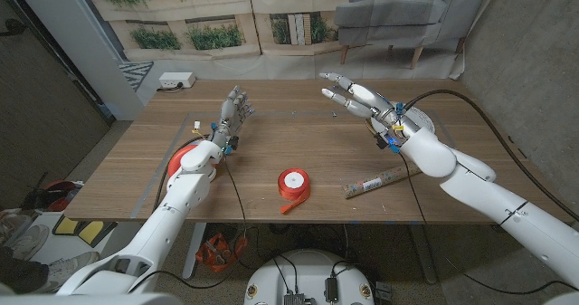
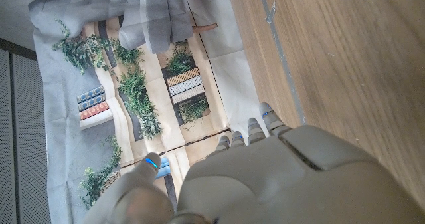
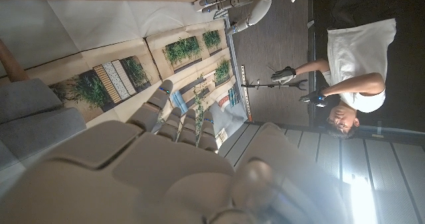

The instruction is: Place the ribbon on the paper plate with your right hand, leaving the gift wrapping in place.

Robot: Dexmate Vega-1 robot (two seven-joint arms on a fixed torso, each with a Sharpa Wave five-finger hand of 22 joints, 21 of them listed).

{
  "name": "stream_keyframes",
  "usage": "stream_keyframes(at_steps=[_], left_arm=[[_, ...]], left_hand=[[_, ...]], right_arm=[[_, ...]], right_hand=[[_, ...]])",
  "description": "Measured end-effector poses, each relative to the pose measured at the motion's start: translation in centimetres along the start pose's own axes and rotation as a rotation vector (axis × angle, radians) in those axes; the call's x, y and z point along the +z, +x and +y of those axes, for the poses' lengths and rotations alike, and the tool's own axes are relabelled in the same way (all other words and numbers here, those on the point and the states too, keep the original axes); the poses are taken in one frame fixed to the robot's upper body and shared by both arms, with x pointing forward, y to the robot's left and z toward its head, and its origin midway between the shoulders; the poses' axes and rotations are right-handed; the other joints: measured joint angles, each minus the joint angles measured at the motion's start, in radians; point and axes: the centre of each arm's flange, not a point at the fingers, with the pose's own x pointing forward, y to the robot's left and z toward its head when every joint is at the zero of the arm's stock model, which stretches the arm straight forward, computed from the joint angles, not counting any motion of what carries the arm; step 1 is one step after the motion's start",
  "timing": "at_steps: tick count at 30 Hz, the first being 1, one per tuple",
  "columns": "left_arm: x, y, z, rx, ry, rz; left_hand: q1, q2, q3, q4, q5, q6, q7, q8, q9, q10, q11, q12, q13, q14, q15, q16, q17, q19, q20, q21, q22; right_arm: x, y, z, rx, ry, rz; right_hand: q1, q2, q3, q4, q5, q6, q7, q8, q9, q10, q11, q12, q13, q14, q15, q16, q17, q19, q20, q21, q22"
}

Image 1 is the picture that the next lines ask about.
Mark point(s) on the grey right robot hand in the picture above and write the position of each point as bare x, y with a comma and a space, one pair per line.
368, 101

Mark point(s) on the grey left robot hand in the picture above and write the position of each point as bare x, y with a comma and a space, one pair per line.
228, 115

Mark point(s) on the red ribbon spool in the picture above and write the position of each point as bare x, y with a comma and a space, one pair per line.
294, 194

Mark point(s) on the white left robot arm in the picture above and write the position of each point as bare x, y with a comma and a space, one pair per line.
158, 232

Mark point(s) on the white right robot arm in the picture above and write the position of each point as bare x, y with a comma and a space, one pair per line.
506, 205

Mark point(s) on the white gold-rimmed paper plate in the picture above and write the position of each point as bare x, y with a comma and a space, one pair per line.
426, 120

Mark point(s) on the patterned gift wrapping roll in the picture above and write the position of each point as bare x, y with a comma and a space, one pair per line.
366, 185

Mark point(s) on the printed room backdrop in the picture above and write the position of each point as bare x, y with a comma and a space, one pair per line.
226, 63

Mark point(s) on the white power strip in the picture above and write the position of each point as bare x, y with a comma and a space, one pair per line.
176, 79

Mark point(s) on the orange tool under table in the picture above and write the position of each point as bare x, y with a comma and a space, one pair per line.
217, 253

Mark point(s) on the white table leg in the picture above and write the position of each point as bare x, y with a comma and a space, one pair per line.
193, 250

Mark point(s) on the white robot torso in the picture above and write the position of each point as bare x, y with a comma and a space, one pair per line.
307, 269

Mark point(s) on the yellow black floor pad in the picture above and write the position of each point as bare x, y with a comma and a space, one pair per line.
92, 232

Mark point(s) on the red floor container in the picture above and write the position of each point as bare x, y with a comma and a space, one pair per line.
59, 189

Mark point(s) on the black box on floor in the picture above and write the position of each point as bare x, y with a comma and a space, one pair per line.
383, 291

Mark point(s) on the black adapter on torso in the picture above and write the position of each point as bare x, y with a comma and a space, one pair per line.
331, 289

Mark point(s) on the white floor mat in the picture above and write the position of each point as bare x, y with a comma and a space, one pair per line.
56, 246

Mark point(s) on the white sneaker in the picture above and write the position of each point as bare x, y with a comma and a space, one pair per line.
72, 269

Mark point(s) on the grey sneaker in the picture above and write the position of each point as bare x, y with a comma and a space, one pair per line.
29, 241

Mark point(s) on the dark trouser leg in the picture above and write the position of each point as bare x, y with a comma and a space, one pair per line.
20, 273

